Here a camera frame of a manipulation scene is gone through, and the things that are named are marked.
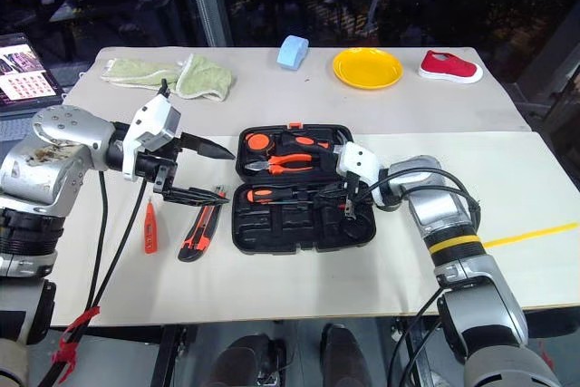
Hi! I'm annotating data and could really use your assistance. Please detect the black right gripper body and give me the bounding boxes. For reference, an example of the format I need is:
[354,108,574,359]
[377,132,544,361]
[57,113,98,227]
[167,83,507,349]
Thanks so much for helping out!
[332,173,364,201]

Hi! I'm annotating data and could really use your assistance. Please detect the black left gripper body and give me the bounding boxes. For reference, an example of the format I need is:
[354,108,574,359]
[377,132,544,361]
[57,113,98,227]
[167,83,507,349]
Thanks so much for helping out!
[134,131,186,201]

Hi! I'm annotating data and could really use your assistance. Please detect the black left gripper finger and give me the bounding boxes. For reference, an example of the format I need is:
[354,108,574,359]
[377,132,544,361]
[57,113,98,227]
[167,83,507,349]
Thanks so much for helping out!
[161,186,231,208]
[180,131,237,161]

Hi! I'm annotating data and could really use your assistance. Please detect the orange black utility knife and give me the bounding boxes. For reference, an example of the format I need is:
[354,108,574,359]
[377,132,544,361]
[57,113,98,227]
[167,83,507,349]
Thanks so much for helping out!
[177,184,228,264]

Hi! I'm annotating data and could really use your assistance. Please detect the orange voltage tester pen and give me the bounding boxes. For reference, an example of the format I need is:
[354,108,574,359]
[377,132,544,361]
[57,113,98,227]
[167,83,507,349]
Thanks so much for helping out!
[143,195,159,256]

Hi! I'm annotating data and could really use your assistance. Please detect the black plastic tool case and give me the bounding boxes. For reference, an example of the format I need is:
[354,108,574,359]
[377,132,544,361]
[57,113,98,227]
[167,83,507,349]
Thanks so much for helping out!
[230,121,379,256]

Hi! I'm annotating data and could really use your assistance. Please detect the orange black tape measure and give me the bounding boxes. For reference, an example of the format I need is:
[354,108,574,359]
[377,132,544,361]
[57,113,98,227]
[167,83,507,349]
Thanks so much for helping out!
[244,131,274,153]

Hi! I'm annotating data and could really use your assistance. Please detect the orange black screwdriver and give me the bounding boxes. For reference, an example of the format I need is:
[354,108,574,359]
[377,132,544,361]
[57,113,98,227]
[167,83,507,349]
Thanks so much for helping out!
[245,187,319,206]

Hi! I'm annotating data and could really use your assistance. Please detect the green towel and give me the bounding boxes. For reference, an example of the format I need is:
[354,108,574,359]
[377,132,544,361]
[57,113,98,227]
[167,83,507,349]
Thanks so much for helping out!
[100,53,237,103]

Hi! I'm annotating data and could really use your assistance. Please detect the yellow plate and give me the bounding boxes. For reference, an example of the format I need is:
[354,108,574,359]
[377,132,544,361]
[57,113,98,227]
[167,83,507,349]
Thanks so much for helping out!
[332,47,405,91]

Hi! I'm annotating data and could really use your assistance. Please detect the light blue plastic block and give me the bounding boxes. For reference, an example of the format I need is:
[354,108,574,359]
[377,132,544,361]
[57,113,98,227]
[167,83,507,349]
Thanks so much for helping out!
[276,34,311,73]

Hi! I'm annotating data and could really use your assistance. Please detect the red white shoe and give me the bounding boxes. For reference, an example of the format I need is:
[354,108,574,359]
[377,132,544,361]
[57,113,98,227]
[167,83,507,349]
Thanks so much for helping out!
[417,49,485,86]

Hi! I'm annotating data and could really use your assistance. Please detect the open laptop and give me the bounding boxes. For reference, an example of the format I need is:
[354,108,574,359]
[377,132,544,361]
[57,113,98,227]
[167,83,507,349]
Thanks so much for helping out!
[0,32,65,146]

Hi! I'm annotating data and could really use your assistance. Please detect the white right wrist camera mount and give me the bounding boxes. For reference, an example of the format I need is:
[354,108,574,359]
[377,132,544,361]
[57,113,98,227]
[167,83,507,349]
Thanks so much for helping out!
[336,141,387,189]

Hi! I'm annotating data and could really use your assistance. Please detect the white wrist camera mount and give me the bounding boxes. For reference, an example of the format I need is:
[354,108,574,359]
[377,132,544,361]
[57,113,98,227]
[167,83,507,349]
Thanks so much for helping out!
[336,141,387,189]
[121,94,184,182]

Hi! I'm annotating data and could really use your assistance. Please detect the orange handled pliers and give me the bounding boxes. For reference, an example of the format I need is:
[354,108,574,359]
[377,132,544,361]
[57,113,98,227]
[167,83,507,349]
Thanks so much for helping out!
[244,152,314,177]

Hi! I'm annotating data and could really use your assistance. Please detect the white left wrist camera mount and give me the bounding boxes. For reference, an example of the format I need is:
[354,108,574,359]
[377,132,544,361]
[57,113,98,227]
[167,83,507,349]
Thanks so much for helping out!
[121,94,184,182]

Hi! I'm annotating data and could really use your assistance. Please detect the hammer with orange black handle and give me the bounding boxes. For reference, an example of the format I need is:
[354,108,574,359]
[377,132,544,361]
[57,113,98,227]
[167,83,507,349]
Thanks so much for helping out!
[279,130,355,153]

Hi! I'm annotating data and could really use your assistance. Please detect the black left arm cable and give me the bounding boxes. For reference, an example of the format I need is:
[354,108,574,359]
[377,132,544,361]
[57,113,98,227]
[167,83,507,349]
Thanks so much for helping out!
[35,169,151,387]

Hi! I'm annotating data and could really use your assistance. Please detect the black table frame leg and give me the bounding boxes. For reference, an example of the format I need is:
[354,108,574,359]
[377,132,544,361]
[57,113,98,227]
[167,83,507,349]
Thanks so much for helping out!
[149,324,190,387]
[391,316,439,387]

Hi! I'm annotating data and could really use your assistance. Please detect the red cable tie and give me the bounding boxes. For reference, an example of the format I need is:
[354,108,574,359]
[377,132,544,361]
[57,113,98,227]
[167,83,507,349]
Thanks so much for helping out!
[51,305,102,373]

